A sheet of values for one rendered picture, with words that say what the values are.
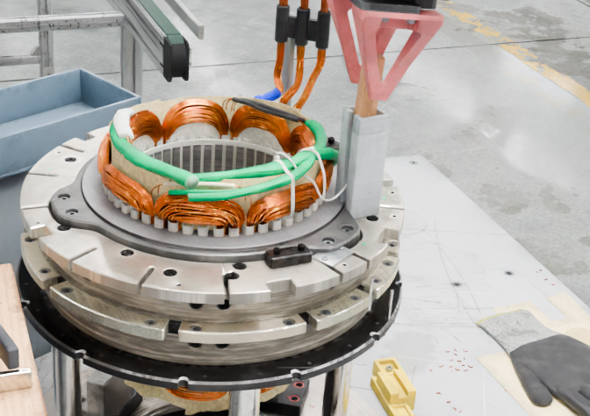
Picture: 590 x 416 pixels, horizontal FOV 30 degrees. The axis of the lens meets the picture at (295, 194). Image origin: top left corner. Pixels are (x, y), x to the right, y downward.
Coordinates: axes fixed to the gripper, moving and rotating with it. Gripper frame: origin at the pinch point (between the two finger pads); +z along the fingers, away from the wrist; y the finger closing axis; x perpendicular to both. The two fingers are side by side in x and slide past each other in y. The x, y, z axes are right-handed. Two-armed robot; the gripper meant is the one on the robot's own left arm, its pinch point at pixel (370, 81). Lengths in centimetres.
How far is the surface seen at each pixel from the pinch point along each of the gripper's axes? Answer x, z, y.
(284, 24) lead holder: 3.0, -0.8, 13.8
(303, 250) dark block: 5.9, 11.5, -6.5
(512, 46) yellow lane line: -201, 78, 327
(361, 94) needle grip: 0.7, 1.0, -0.5
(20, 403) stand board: 27.0, 18.1, -15.2
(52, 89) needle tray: 19.8, 14.8, 41.3
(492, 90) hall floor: -171, 85, 283
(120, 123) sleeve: 18.2, 6.2, 6.2
